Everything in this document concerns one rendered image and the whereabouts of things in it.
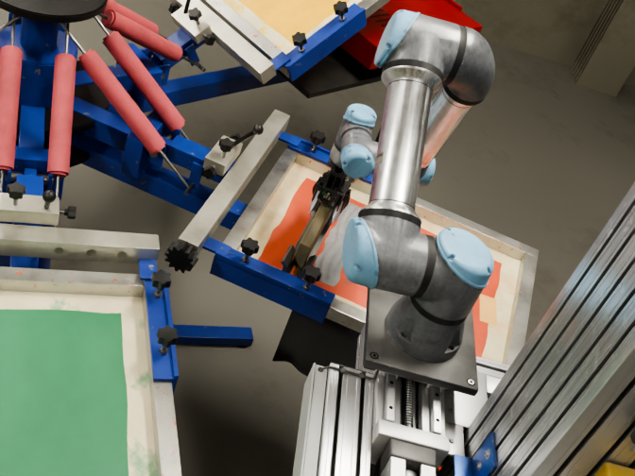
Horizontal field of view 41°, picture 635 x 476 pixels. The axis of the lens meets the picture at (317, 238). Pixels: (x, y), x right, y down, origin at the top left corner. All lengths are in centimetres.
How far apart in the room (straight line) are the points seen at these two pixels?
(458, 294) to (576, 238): 310
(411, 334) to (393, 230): 22
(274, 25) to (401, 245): 136
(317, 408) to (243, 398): 150
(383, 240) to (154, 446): 61
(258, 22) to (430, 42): 117
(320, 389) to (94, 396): 46
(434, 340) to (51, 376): 76
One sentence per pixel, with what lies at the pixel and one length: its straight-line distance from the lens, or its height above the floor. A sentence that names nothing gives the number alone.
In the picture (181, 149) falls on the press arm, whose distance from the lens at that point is 227.
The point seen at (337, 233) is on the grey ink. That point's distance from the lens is 229.
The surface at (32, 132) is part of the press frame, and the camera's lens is 227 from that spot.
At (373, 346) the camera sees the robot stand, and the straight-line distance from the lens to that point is 160.
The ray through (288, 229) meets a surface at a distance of 225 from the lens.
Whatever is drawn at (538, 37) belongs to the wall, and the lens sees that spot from 625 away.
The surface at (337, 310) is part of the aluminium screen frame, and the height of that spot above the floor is 99.
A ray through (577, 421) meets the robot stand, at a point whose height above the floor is 153.
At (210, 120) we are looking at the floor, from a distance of 430.
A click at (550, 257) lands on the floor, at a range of 436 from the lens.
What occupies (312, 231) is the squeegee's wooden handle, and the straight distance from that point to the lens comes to 210.
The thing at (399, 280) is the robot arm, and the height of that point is 143.
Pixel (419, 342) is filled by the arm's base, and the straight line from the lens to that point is 160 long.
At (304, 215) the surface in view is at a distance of 232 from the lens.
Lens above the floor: 237
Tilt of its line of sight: 39 degrees down
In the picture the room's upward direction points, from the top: 22 degrees clockwise
